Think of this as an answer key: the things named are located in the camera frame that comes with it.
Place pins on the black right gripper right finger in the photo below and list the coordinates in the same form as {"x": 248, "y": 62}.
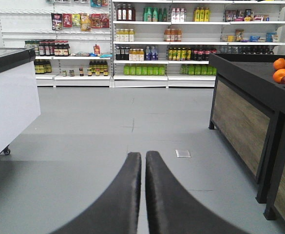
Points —
{"x": 171, "y": 209}

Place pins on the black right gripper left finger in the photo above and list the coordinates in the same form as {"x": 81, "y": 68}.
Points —
{"x": 116, "y": 210}

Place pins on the wooden black-framed produce stand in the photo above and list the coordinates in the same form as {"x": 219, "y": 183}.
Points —
{"x": 248, "y": 109}

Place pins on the far white chest freezer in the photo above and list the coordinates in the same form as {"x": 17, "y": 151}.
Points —
{"x": 19, "y": 101}

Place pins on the white store shelving unit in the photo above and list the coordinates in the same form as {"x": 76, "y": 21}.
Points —
{"x": 138, "y": 43}

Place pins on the orange fruit lower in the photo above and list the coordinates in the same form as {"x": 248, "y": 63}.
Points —
{"x": 278, "y": 75}

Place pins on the orange fruit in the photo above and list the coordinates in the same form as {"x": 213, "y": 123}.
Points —
{"x": 278, "y": 75}
{"x": 279, "y": 64}

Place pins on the orange fruit upper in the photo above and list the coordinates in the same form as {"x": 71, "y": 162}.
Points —
{"x": 279, "y": 64}

